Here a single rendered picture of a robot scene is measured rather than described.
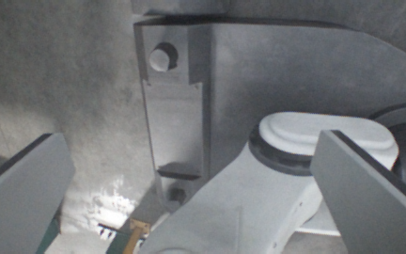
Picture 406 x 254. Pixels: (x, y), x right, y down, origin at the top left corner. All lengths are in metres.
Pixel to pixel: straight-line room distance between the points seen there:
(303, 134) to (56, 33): 0.73
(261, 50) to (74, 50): 0.57
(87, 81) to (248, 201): 0.65
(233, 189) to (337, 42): 0.31
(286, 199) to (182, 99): 0.28
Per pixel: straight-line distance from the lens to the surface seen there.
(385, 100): 0.55
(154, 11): 0.45
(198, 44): 0.43
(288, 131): 0.36
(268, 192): 0.32
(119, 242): 1.29
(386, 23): 0.69
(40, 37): 0.88
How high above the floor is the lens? 0.61
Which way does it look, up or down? 58 degrees down
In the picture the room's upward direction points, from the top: 160 degrees counter-clockwise
